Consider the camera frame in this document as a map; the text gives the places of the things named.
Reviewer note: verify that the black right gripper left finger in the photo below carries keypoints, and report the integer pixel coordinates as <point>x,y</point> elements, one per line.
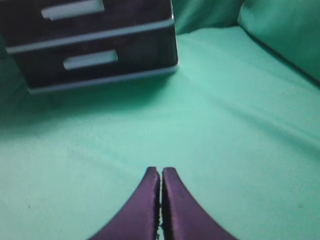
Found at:
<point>139,217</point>

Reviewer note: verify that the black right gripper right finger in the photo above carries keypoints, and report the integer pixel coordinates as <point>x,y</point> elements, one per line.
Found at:
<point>182,216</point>

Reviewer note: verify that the bottom tinted drawer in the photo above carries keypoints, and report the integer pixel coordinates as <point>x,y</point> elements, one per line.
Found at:
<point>92,62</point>

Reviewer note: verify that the tinted drawer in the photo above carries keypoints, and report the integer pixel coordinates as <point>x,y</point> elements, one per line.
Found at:
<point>31,21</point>
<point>92,62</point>

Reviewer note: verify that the middle tinted drawer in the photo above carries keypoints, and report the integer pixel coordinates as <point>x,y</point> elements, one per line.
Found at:
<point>31,21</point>

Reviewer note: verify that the green cloth table cover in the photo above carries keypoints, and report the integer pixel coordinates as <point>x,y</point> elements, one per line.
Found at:
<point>240,126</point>

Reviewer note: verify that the green cloth backdrop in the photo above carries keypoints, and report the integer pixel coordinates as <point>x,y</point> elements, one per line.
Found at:
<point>289,30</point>

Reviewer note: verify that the white drawer cabinet frame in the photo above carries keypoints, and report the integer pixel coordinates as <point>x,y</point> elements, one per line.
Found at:
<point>92,36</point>

